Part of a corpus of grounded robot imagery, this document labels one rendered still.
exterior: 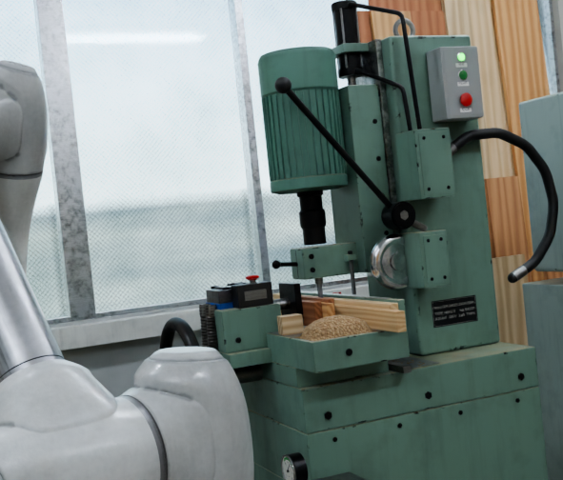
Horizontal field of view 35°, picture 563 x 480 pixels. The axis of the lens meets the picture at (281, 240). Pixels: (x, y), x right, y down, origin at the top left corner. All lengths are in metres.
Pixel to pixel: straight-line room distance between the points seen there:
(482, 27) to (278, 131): 2.06
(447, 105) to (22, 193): 0.95
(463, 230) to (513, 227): 1.61
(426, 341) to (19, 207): 0.95
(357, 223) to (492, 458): 0.59
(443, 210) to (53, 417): 1.17
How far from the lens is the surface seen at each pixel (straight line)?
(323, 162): 1.95
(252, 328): 1.90
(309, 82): 1.96
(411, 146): 1.96
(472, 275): 2.10
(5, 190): 1.57
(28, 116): 1.53
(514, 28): 3.96
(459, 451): 1.99
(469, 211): 2.10
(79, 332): 3.14
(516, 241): 3.70
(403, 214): 1.94
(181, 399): 1.22
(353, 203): 2.02
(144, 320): 3.18
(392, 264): 1.95
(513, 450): 2.07
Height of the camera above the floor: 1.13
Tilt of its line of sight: 1 degrees down
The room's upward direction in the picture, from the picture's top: 6 degrees counter-clockwise
